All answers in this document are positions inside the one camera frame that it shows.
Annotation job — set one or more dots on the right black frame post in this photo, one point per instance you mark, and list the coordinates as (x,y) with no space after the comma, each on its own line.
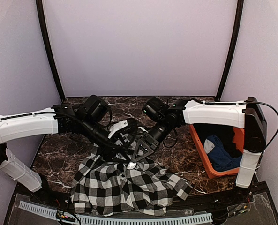
(231,50)

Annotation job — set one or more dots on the blue garment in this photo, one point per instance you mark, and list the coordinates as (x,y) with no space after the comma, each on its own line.
(220,159)

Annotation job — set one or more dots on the black white plaid shirt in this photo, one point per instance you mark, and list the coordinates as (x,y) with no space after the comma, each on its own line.
(94,168)

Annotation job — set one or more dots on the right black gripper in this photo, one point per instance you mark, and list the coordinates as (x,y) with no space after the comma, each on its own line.
(148,140)

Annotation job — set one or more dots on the orange plastic basket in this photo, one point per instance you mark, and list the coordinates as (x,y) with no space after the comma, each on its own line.
(239,141)

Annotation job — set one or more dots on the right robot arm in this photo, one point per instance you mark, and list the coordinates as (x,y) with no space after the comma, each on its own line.
(246,115)

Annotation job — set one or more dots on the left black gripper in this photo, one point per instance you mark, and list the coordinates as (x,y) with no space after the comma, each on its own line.
(108,154)

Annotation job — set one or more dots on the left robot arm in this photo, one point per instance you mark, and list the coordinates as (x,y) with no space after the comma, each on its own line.
(82,119)

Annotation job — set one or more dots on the black front rail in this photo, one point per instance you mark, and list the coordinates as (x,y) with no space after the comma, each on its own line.
(151,198)

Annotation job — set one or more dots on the black frame post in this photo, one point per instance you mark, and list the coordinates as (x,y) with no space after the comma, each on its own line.
(48,49)
(231,50)

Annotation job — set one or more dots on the black garment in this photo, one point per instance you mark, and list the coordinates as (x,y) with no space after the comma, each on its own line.
(223,132)

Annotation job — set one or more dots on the white slotted cable duct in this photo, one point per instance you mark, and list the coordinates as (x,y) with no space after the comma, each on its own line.
(78,219)

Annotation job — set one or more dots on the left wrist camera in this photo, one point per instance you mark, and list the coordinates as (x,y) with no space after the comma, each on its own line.
(123,127)

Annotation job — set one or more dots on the left black frame post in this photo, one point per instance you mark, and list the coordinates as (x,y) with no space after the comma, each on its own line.
(48,49)

